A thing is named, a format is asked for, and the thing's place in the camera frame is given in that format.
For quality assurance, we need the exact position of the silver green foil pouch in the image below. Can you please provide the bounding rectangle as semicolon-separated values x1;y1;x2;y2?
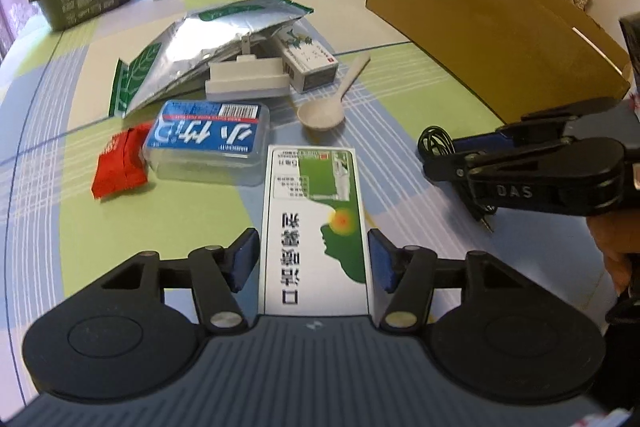
108;0;314;118

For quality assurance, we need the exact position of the red wrapper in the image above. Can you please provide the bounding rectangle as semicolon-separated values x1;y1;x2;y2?
91;121;152;199

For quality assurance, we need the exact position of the checked tablecloth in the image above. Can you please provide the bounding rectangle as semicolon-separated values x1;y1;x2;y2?
0;0;622;408

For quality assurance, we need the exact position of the large brown cardboard box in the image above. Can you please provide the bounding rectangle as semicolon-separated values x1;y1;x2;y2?
366;0;629;124

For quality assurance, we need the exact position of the blue label clear plastic box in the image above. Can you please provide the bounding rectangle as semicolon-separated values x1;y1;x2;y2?
142;100;270;186

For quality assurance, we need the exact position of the green white spray box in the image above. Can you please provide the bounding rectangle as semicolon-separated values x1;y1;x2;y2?
258;145;371;317

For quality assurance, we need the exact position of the black cable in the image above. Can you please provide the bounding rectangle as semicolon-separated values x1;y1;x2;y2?
416;124;497;234

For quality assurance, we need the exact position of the white ointment box bird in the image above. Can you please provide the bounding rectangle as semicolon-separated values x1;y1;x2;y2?
269;23;338;94

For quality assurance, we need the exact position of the beige plastic spoon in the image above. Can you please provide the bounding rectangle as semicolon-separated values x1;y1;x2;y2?
297;53;371;132

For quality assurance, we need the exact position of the person right hand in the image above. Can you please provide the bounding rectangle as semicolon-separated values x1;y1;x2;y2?
587;209;640;294

